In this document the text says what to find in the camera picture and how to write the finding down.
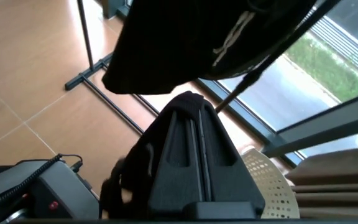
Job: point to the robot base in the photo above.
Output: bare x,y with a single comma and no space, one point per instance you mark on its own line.
57,186

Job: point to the window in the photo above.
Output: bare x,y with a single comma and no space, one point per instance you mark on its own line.
322,124

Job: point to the white laundry basket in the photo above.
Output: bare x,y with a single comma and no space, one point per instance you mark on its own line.
275,186

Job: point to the brown curtain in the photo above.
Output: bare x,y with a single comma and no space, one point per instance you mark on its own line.
337,168

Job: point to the black garment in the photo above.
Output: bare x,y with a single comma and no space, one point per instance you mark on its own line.
141,161

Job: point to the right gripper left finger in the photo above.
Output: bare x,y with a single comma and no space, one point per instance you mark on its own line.
176,174

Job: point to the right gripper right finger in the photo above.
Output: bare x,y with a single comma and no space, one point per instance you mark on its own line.
232,180

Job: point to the black clothes rack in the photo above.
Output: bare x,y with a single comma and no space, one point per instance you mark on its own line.
85,31

